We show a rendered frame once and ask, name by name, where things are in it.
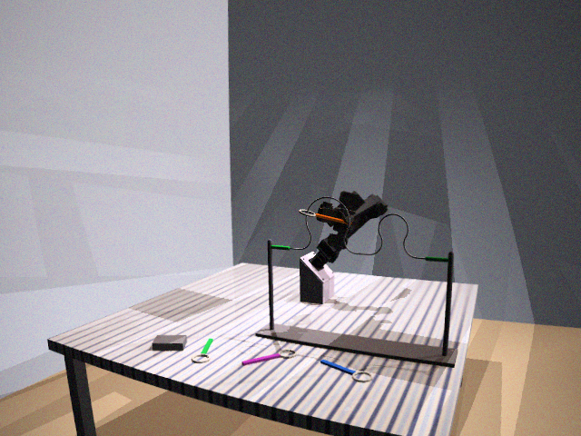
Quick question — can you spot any orange handle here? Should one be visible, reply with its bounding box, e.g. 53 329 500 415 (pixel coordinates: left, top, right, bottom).
299 209 348 224

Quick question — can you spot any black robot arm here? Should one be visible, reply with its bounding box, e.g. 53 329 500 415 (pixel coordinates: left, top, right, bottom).
308 193 388 272

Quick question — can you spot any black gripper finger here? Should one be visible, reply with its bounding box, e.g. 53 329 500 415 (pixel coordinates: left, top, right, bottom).
333 222 352 234
337 208 356 223

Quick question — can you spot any blue handle with grey loop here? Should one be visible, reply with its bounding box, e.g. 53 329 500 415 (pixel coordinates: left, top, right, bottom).
320 360 372 382

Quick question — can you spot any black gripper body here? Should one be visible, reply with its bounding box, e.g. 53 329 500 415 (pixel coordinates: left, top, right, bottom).
328 191 360 250

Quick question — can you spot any grey ring with green handle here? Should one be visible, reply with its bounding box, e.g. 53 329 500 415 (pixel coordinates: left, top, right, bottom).
192 339 213 362

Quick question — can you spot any purple handle with grey metal loop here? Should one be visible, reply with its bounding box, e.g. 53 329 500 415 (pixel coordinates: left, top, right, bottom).
242 350 297 365

